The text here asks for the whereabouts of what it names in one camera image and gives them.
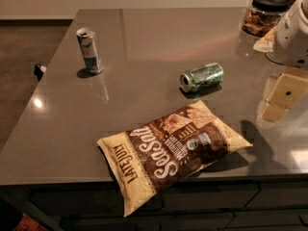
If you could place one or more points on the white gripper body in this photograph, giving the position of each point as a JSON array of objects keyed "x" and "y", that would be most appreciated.
[{"x": 291, "y": 39}]

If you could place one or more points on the green crushed soda can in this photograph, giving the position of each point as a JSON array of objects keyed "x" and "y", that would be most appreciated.
[{"x": 201, "y": 78}]

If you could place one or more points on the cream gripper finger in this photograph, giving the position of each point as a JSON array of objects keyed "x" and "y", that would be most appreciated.
[{"x": 282, "y": 92}]

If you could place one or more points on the Late July chips bag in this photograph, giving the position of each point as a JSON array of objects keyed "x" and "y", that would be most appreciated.
[{"x": 160, "y": 153}]

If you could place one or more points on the silver blue redbull can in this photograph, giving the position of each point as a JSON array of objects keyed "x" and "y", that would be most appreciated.
[{"x": 87, "y": 41}]

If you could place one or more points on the dark cabinet drawers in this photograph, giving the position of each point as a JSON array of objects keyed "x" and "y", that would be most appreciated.
[{"x": 187, "y": 206}]

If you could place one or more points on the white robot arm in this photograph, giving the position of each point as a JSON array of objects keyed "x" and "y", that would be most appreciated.
[{"x": 286, "y": 44}]

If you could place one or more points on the glass jar with black lid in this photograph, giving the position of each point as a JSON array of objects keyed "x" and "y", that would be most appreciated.
[{"x": 262, "y": 15}]

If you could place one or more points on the small black white object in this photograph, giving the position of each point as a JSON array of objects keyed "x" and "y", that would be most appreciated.
[{"x": 40, "y": 70}]

